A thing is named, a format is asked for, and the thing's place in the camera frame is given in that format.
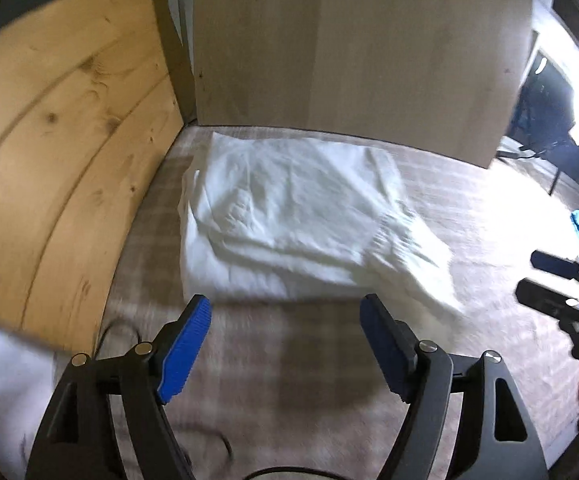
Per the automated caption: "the light plywood board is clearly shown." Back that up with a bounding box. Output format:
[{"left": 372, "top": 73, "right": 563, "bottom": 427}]
[{"left": 193, "top": 0, "right": 532, "bottom": 167}]

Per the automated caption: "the white shirt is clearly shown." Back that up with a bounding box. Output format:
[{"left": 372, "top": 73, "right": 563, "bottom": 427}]
[{"left": 179, "top": 133, "right": 465, "bottom": 336}]

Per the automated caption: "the knotty pine wood panel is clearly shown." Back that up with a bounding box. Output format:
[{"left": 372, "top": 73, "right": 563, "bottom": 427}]
[{"left": 0, "top": 0, "right": 194, "bottom": 352}]

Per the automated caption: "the black tripod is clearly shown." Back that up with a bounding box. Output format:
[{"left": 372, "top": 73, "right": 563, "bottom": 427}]
[{"left": 495, "top": 51, "right": 579, "bottom": 195}]

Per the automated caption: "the plaid beige rug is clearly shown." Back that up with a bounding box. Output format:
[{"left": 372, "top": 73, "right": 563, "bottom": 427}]
[{"left": 100, "top": 126, "right": 579, "bottom": 479}]

